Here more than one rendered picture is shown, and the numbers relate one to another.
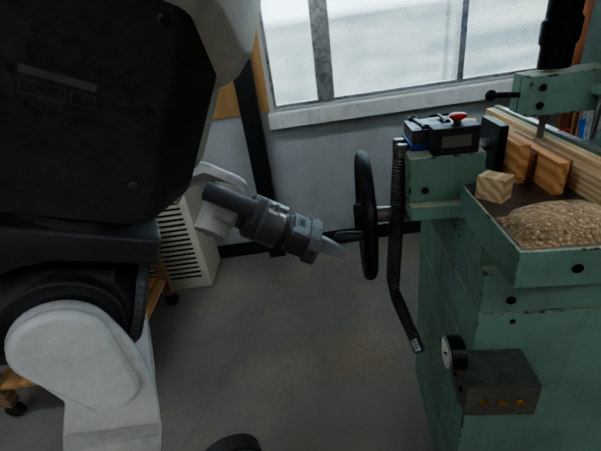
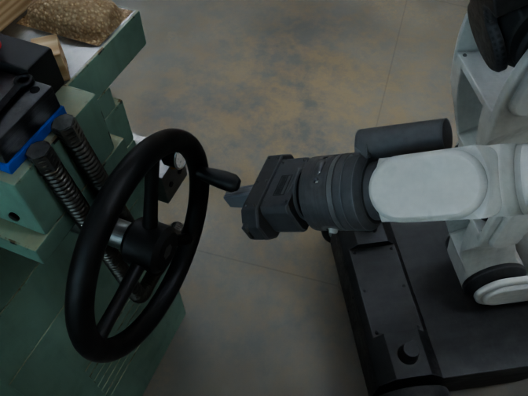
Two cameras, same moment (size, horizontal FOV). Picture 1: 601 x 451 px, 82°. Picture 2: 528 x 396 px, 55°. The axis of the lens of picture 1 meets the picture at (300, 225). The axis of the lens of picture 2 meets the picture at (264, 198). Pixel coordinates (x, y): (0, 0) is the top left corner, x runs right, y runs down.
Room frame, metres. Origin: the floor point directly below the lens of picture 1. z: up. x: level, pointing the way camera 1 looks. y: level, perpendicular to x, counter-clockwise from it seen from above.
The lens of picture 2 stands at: (0.97, 0.06, 1.34)
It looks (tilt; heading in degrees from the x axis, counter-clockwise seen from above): 53 degrees down; 194
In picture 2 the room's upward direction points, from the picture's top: straight up
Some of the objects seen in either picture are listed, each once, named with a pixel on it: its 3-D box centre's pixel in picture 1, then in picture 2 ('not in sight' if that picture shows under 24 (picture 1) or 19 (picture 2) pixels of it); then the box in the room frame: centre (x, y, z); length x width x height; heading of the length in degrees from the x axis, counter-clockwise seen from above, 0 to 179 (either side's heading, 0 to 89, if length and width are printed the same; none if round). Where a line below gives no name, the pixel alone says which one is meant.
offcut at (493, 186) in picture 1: (494, 186); (50, 59); (0.52, -0.33, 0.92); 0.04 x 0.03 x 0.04; 33
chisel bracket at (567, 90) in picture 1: (560, 94); not in sight; (0.63, -0.50, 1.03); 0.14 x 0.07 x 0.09; 82
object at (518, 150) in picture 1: (503, 151); not in sight; (0.63, -0.41, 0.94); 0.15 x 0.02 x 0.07; 172
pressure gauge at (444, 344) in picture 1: (455, 356); (175, 153); (0.41, -0.24, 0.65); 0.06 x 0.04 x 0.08; 172
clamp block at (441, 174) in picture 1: (436, 165); (21, 147); (0.66, -0.29, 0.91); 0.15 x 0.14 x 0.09; 172
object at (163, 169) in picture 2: (492, 382); (149, 166); (0.40, -0.31, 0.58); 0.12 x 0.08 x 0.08; 82
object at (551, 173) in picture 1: (523, 155); not in sight; (0.62, -0.44, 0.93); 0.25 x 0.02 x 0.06; 172
